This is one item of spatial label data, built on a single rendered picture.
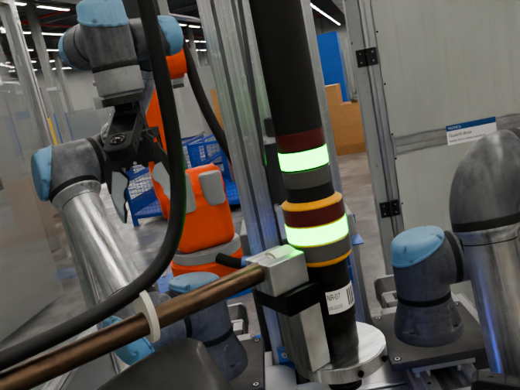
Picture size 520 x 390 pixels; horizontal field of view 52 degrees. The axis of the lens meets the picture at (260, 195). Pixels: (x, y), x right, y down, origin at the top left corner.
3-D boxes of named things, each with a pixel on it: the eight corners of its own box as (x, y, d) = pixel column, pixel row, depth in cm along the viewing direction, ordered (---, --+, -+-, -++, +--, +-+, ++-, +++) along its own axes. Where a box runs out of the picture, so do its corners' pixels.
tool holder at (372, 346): (316, 412, 34) (288, 273, 32) (256, 374, 40) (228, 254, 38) (408, 352, 39) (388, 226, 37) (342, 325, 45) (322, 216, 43)
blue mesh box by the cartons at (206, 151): (200, 216, 716) (183, 145, 695) (229, 192, 833) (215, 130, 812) (261, 208, 690) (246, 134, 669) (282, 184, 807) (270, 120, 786)
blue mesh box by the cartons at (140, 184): (131, 227, 733) (114, 158, 712) (166, 202, 853) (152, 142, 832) (191, 218, 711) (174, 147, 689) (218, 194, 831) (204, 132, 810)
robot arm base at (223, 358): (189, 357, 131) (179, 320, 128) (248, 345, 130) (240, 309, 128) (179, 392, 116) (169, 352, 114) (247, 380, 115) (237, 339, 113)
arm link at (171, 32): (141, 179, 137) (195, 40, 99) (102, 192, 131) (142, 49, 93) (122, 145, 140) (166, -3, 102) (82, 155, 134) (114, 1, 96)
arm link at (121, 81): (133, 64, 83) (83, 75, 83) (140, 94, 84) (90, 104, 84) (143, 65, 90) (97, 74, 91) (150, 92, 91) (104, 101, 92)
